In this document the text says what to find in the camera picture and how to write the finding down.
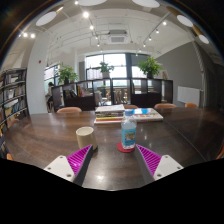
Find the ceiling air conditioner unit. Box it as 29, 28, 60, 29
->
108, 30, 128, 44

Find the orange chair far left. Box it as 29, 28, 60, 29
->
57, 107, 82, 113

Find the clear plastic water bottle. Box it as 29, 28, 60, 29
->
121, 109, 137, 150

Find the orange chair middle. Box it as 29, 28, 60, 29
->
123, 104, 138, 109

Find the orange chair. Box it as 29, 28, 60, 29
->
154, 103, 177, 109
185, 103, 198, 108
57, 107, 82, 113
123, 104, 138, 109

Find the potted plant right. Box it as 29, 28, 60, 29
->
138, 56, 162, 78

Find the orange chair far right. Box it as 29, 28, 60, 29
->
185, 103, 198, 108

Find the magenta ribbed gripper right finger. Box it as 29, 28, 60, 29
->
134, 145, 183, 184

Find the stack of books left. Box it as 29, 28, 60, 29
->
94, 104, 125, 124

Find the potted plant middle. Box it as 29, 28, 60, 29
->
95, 61, 114, 78

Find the flat books right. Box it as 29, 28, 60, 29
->
133, 108, 163, 122

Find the tall bookshelf at left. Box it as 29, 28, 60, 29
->
0, 67, 30, 129

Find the cream ceramic cup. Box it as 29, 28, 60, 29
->
76, 126, 97, 149

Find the white wall radiator panel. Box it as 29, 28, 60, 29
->
177, 86, 200, 105

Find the dark low shelf divider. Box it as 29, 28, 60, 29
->
52, 78, 173, 111

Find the round red coaster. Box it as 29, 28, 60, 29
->
117, 142, 135, 153

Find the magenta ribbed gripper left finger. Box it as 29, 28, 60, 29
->
44, 145, 93, 186

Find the potted plant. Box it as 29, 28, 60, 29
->
57, 65, 78, 84
138, 56, 162, 78
95, 61, 114, 78

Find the potted plant left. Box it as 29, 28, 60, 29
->
57, 65, 78, 84

